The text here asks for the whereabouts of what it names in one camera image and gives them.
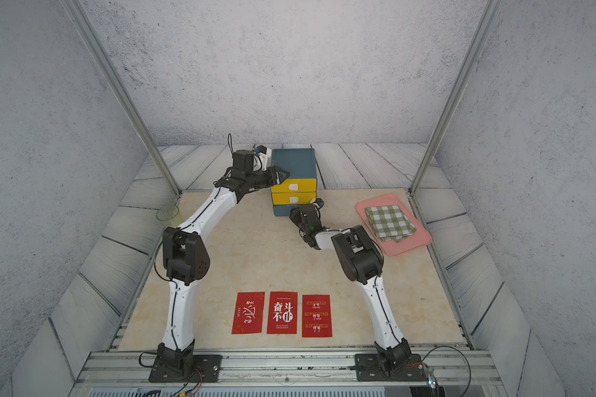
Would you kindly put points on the right aluminium frame post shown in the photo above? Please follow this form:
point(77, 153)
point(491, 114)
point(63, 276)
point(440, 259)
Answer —
point(485, 26)

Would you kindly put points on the green checkered cloth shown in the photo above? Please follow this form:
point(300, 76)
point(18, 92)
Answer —
point(389, 223)

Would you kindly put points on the aluminium frame post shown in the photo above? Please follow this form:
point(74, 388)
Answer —
point(485, 26)
point(93, 44)

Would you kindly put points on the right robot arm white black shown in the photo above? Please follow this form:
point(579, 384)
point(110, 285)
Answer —
point(362, 263)

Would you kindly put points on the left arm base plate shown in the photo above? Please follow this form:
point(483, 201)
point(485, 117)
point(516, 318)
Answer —
point(194, 368)

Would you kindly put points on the yellow drawer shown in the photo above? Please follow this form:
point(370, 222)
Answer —
point(295, 186)
point(293, 198)

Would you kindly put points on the left aluminium frame post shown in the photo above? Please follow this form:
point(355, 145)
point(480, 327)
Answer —
point(93, 44)

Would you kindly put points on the teal drawer cabinet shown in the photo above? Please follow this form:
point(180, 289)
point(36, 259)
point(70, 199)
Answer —
point(301, 163)

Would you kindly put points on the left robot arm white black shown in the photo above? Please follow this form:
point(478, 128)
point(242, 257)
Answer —
point(185, 256)

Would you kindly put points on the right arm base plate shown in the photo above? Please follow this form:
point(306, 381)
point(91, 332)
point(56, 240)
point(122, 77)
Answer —
point(373, 367)

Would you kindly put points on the aluminium front rail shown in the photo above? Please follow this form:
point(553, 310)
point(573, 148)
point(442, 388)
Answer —
point(344, 371)

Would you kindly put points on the pink tray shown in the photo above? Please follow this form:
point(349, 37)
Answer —
point(418, 239)

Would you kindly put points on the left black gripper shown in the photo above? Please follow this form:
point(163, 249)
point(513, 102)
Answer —
point(272, 176)

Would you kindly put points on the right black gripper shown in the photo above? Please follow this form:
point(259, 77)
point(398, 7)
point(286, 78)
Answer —
point(295, 217)

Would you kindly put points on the green transparent plastic cup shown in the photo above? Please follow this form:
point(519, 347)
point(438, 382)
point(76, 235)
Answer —
point(170, 216)

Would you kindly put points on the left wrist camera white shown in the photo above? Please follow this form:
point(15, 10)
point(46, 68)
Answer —
point(262, 157)

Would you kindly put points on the teal drawer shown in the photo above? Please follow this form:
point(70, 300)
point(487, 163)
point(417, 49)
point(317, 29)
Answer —
point(284, 210)

